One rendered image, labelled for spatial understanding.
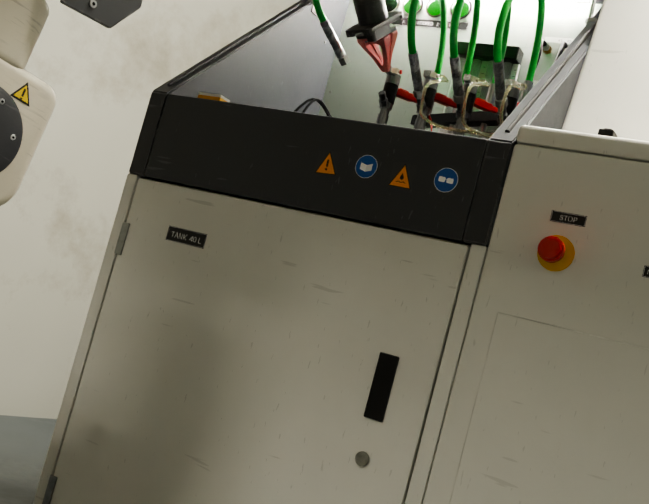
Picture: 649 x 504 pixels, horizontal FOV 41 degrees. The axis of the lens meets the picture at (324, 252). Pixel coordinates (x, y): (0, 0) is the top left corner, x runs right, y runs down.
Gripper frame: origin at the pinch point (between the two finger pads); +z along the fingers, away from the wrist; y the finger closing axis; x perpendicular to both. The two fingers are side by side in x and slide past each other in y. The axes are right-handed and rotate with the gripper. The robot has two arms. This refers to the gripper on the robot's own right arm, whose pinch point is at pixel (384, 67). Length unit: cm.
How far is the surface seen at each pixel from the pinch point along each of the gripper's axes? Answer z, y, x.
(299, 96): 9.4, 9.7, 35.1
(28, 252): 58, -8, 170
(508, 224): 14, -29, -41
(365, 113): 17.7, 19.7, 25.7
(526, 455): 39, -49, -50
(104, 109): 25, 41, 169
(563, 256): 18, -30, -49
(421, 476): 42, -56, -36
